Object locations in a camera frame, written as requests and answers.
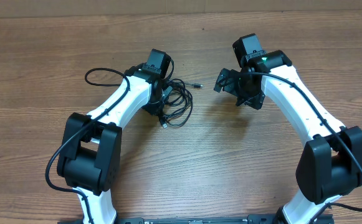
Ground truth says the black usb cable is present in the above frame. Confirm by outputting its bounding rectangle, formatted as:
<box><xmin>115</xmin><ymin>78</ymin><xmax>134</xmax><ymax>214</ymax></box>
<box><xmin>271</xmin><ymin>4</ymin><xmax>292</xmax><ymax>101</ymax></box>
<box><xmin>157</xmin><ymin>78</ymin><xmax>204</xmax><ymax>129</ymax></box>

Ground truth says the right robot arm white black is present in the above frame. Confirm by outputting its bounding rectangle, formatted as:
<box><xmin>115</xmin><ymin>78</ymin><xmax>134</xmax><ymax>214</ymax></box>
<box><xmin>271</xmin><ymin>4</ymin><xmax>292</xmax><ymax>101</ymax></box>
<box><xmin>214</xmin><ymin>34</ymin><xmax>362</xmax><ymax>223</ymax></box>

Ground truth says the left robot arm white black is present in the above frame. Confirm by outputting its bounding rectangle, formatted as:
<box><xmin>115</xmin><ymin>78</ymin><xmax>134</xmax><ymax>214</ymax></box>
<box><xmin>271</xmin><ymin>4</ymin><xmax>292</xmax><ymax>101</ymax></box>
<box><xmin>54</xmin><ymin>49</ymin><xmax>173</xmax><ymax>223</ymax></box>

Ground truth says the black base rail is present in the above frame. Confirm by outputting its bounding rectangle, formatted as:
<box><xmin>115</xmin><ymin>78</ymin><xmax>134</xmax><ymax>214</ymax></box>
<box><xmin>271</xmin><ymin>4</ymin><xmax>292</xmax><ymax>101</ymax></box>
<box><xmin>57</xmin><ymin>213</ymin><xmax>334</xmax><ymax>224</ymax></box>

